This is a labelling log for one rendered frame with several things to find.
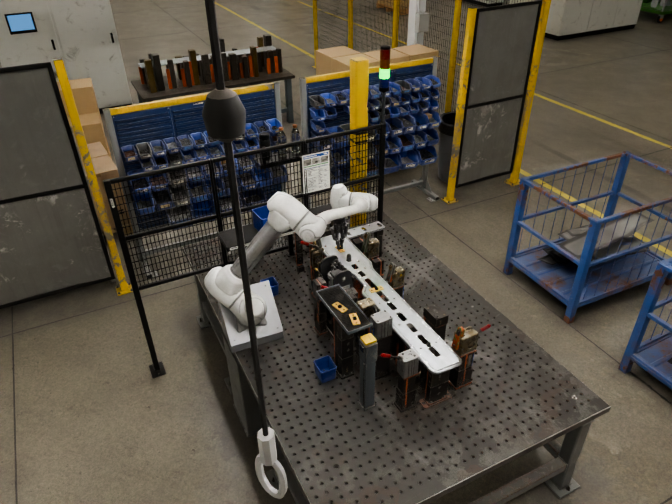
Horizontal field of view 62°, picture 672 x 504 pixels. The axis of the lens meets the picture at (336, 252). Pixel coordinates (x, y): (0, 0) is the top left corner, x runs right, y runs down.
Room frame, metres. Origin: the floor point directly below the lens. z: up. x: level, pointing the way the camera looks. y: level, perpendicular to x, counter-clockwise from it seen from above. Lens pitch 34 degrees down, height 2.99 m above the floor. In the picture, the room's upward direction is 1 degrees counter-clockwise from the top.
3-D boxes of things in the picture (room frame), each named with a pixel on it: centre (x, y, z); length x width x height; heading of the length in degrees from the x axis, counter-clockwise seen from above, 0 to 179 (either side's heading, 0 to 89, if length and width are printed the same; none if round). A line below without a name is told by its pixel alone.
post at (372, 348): (1.99, -0.15, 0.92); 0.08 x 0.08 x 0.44; 26
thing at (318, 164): (3.54, 0.13, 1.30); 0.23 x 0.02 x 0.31; 116
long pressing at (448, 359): (2.56, -0.25, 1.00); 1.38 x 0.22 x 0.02; 26
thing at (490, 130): (5.67, -1.68, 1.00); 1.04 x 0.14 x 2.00; 116
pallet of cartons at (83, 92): (6.46, 3.21, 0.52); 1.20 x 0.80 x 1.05; 23
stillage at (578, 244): (3.99, -2.22, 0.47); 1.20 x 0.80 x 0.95; 115
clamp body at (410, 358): (1.97, -0.34, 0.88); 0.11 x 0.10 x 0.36; 116
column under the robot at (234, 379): (2.54, 0.52, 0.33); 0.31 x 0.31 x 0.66; 26
